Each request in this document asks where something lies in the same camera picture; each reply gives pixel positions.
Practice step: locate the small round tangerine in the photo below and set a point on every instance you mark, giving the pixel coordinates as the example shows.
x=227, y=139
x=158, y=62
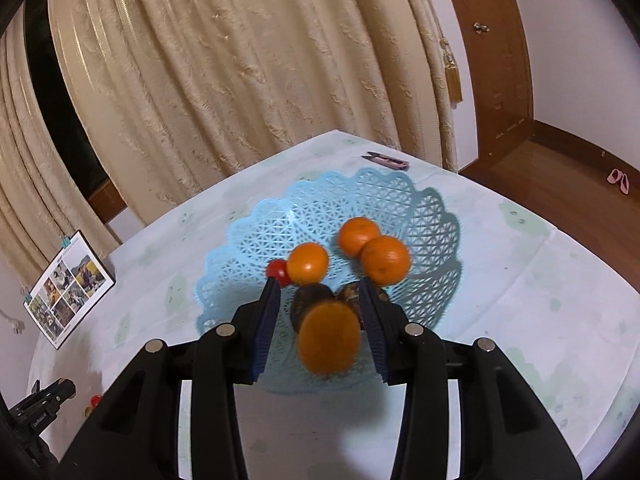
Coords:
x=358, y=236

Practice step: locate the brown wooden door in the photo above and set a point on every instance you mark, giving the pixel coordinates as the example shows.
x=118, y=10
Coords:
x=490, y=60

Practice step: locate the wooden window sill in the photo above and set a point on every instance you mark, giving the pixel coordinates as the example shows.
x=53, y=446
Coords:
x=107, y=201

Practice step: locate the pink slipper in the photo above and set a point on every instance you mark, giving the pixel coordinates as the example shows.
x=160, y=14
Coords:
x=624, y=185
x=613, y=176

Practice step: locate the small red tomato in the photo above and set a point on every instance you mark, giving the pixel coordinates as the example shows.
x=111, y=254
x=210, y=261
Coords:
x=276, y=271
x=94, y=400

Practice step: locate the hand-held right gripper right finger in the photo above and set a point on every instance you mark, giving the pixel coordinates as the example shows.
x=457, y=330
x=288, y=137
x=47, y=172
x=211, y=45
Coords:
x=372, y=330

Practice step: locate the photo desk calendar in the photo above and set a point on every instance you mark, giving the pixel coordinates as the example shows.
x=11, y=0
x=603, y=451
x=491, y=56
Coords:
x=70, y=287

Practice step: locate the large rough round orange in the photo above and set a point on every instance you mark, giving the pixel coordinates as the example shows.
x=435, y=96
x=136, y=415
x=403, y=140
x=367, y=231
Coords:
x=385, y=260

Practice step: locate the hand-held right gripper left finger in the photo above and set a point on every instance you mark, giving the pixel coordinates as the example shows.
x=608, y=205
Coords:
x=265, y=330

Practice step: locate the blue binder clip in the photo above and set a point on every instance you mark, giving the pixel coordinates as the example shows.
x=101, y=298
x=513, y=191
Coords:
x=25, y=296
x=65, y=243

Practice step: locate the light blue plastic basket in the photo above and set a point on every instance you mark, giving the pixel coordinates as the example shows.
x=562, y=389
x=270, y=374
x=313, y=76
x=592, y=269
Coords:
x=280, y=220

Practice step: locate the beige curtain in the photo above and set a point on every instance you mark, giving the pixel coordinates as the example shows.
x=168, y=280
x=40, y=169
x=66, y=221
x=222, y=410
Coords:
x=30, y=185
x=225, y=60

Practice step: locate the dark brown passion fruit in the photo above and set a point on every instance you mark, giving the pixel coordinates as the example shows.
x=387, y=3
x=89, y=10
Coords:
x=309, y=300
x=349, y=295

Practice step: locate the gold curtain tassel tieback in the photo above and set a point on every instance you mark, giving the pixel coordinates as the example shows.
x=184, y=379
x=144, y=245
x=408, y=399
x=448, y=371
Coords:
x=452, y=80

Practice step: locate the smooth oval orange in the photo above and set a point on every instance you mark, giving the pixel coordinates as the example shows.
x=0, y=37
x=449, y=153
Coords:
x=330, y=337
x=308, y=263

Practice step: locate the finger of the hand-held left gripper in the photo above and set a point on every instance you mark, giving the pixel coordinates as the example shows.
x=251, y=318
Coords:
x=66, y=389

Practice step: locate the pink thread snips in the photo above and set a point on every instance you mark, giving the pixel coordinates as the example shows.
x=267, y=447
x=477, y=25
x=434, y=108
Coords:
x=390, y=161

